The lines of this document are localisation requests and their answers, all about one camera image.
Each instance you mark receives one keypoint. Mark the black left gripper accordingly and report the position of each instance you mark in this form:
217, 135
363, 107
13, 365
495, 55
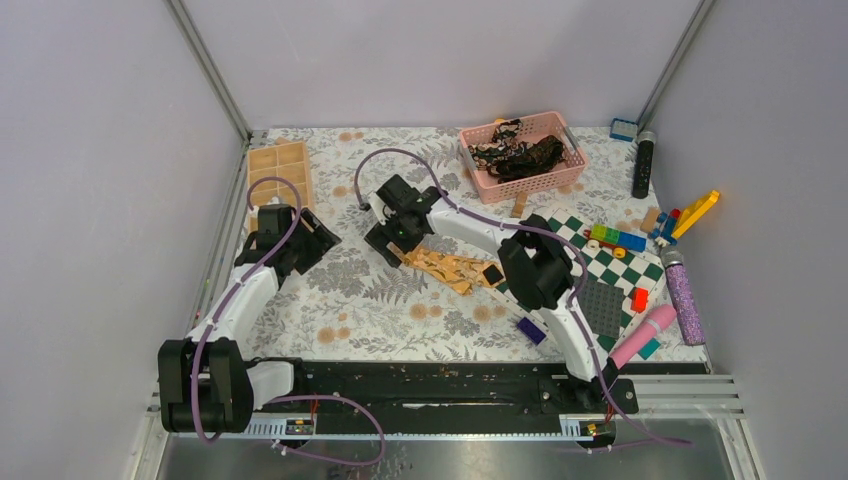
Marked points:
320, 239

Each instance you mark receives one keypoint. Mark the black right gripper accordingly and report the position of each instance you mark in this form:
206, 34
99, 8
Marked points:
383, 235

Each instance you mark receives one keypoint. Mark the yellow patterned tie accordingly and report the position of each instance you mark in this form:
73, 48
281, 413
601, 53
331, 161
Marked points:
461, 274

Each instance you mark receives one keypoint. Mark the wooden compartment tray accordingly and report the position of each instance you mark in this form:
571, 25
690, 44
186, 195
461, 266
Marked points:
288, 160

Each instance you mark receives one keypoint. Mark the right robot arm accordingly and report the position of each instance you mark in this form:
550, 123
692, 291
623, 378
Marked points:
536, 262

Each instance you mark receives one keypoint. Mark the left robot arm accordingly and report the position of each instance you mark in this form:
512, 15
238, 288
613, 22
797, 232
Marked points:
208, 382

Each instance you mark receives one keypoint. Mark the floral table cloth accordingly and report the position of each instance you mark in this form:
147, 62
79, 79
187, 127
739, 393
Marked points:
352, 305

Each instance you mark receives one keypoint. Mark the curved wooden block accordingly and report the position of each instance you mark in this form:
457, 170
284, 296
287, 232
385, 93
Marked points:
519, 205

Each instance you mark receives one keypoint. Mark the black floral tie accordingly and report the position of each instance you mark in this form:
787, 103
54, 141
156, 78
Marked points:
507, 158

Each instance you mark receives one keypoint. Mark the purple lego brick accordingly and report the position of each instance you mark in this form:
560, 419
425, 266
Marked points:
533, 333

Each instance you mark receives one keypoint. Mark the colourful lego brick pile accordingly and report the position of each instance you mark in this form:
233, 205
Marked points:
656, 227

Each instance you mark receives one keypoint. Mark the dark grey lego plate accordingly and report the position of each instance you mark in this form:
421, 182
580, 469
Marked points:
602, 306

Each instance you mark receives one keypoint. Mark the blue white lego brick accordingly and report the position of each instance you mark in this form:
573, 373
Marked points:
623, 130

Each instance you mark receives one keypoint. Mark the green white chessboard mat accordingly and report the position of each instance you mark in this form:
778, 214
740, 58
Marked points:
633, 270

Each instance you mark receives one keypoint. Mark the red lego brick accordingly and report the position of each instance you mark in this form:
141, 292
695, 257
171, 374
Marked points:
639, 299

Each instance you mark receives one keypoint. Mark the pink marker pen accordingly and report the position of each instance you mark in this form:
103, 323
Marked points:
657, 320

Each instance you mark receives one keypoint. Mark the purple glitter tube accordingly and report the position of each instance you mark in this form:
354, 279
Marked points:
682, 297

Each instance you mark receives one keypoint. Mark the teal small block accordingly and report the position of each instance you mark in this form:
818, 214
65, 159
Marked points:
649, 349

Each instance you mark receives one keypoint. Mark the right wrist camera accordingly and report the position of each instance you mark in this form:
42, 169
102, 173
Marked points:
378, 207

